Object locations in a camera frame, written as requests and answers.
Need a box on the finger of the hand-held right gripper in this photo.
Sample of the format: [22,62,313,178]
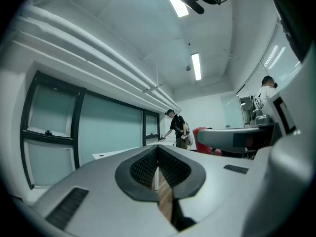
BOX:
[197,123,280,154]

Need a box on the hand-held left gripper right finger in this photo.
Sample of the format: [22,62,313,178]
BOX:
[158,144,255,237]

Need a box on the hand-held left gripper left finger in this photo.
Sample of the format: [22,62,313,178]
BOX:
[32,144,179,237]

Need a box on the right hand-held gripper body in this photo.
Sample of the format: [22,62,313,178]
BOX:
[250,42,316,138]

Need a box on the red object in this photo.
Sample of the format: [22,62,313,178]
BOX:
[192,126,223,157]

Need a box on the white background table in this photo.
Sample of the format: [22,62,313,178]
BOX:
[147,139,179,147]

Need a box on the office glass partition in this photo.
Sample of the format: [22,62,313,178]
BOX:
[236,26,303,128]

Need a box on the small black framed window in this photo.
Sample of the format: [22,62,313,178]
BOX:
[142,108,160,147]

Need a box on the long ceiling light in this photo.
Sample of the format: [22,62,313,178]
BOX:
[158,0,190,18]
[191,52,202,81]

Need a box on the person's black shirt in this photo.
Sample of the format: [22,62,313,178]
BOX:
[265,0,311,63]

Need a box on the black framed double window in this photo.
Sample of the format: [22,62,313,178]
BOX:
[20,70,86,190]

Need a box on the thin white ceiling pipe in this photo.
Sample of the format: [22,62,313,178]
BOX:
[14,17,175,111]

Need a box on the thick white ceiling pipe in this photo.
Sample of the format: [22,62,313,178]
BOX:
[23,5,181,108]

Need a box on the white pipe hanger bracket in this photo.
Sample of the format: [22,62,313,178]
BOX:
[142,83,163,94]

